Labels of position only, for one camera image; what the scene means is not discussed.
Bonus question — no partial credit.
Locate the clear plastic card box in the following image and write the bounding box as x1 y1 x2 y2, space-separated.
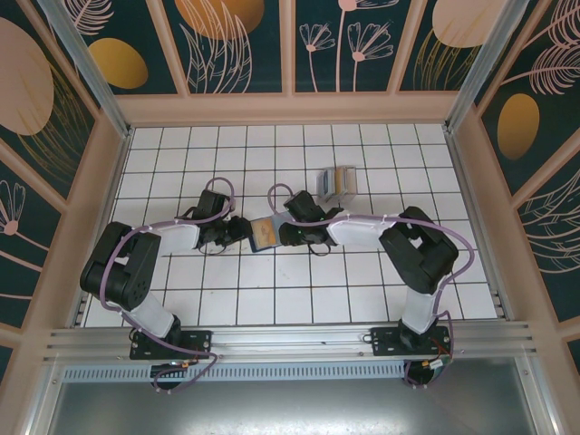
315 166 360 204

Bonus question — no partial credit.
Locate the grey metal panel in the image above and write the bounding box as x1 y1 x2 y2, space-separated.
26 357 559 435

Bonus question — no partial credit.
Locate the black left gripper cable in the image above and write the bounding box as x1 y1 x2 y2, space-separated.
198 242 233 257

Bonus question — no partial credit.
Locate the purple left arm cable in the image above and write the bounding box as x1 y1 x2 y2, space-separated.
101 177 237 394

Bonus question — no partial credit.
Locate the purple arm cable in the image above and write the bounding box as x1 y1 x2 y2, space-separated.
267 183 477 391
101 177 237 394

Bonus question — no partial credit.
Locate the aluminium front rail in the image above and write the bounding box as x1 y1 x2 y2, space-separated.
43 320 538 363

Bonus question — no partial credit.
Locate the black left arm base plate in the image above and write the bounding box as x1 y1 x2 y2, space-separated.
130 329 214 362

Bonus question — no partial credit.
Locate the aluminium side rail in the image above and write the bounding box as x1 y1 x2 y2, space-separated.
67 129 135 328
442 126 516 321

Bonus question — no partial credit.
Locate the slotted grey cable duct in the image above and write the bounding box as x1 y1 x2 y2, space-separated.
61 364 407 382

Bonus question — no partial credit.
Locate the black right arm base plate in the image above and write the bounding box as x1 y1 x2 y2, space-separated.
370 325 454 359

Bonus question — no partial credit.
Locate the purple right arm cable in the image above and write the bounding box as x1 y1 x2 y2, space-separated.
267 183 477 391

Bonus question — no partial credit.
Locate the aluminium corner post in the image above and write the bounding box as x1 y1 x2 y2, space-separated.
38 0 136 140
442 0 523 135

